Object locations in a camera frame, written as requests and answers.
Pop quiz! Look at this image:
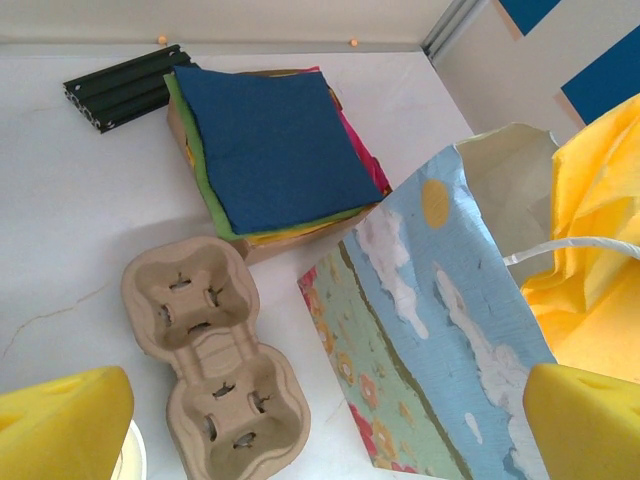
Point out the brown pulp cup carrier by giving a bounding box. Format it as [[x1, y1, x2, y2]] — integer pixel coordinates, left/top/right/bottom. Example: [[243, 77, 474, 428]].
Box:
[[120, 235, 312, 480]]

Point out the aluminium frame post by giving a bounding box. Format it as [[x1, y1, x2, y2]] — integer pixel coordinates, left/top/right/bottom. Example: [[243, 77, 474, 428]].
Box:
[[422, 0, 494, 64]]

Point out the black aluminium extrusion piece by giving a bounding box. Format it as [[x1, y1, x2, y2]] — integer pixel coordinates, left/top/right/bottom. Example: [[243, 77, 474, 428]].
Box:
[[62, 43, 194, 135]]

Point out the printed paper gift bag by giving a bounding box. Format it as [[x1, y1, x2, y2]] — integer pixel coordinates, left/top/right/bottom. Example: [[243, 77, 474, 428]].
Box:
[[297, 123, 640, 480]]

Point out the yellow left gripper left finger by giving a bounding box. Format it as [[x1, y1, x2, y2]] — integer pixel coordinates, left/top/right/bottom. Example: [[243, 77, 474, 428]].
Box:
[[0, 365, 135, 480]]

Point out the red paper napkin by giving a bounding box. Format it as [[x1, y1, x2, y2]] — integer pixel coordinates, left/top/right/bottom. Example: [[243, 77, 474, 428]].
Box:
[[299, 64, 392, 194]]

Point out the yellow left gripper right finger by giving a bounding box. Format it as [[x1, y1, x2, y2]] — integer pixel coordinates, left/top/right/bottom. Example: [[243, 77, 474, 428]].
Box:
[[522, 363, 640, 480]]

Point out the blue paper napkin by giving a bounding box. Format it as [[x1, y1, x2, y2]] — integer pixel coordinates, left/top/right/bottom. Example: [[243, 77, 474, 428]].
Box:
[[172, 64, 386, 235]]

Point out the cardboard napkin tray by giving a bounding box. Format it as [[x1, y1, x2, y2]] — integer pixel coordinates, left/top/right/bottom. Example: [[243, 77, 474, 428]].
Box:
[[166, 69, 374, 266]]

